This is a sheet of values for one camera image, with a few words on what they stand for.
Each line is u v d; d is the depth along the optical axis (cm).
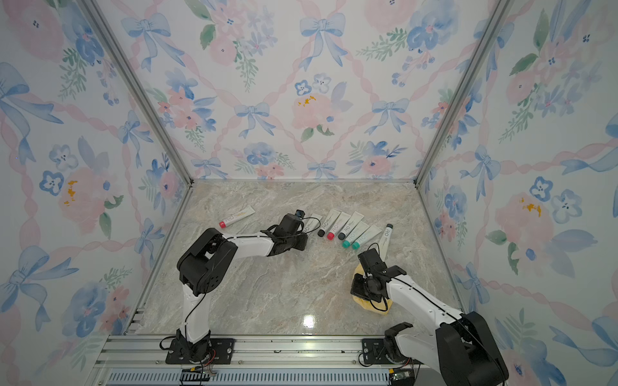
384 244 98
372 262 69
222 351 74
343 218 107
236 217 104
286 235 78
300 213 90
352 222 103
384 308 70
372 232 101
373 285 62
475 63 79
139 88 86
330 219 104
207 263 53
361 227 104
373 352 74
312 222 104
